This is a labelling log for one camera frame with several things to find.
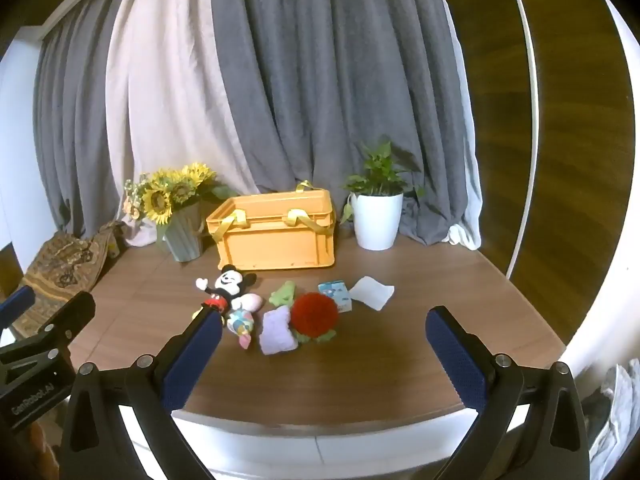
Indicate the green leafy plant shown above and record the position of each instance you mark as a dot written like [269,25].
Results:
[380,172]

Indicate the white trim strip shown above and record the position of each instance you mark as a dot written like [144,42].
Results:
[532,110]

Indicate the grey ribbed vase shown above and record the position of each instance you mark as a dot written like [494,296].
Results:
[182,237]

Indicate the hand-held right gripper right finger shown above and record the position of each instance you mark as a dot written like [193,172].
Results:
[457,360]

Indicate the blue cartoon tissue pack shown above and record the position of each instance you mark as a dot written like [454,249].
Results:
[336,296]

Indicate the white paper napkin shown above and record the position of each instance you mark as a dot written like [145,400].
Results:
[371,292]

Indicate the pink egg-shaped sponge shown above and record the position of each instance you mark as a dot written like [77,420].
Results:
[251,303]

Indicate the black and red mouse plush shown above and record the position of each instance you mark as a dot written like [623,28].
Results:
[227,285]

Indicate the crumpled white cloth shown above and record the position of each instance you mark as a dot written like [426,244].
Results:
[617,410]

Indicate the sunflower bouquet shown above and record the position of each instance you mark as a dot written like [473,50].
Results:
[160,197]

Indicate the pale pink curtain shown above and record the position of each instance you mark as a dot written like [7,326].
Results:
[165,85]

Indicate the purple folded towel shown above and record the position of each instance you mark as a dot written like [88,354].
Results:
[276,332]

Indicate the small colourful plush toy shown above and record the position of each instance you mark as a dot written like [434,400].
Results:
[240,322]

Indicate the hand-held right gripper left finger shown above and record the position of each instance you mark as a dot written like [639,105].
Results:
[192,360]

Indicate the red pompom flower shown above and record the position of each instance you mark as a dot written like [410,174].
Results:
[315,315]

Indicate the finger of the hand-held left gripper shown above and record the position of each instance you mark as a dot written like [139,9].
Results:
[70,317]
[17,307]

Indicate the green frog toy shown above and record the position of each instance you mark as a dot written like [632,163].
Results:
[282,295]

